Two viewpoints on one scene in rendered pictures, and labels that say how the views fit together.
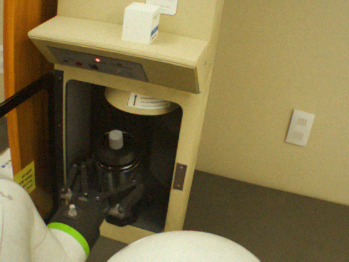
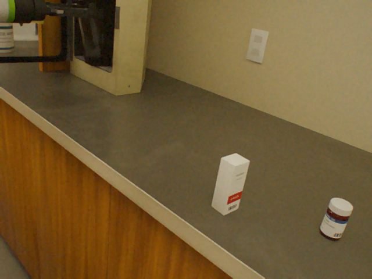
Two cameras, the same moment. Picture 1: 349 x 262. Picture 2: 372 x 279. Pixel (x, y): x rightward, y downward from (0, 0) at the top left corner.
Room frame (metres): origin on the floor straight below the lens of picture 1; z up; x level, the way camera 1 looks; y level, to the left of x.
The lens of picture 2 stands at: (-0.06, -0.80, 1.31)
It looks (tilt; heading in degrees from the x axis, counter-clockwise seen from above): 24 degrees down; 29
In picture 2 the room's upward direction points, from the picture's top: 9 degrees clockwise
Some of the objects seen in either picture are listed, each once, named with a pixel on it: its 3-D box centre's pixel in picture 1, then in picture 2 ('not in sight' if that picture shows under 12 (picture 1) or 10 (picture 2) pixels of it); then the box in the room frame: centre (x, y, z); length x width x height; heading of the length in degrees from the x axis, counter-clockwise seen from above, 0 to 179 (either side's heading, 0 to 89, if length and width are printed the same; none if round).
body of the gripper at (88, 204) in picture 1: (88, 208); (44, 8); (0.61, 0.14, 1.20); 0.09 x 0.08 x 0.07; 169
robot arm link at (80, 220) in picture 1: (73, 230); (19, 5); (0.54, 0.16, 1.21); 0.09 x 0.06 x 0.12; 79
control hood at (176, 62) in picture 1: (113, 58); not in sight; (0.73, 0.13, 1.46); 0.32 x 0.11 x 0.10; 79
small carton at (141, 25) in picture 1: (141, 22); not in sight; (0.73, 0.08, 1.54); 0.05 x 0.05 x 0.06; 81
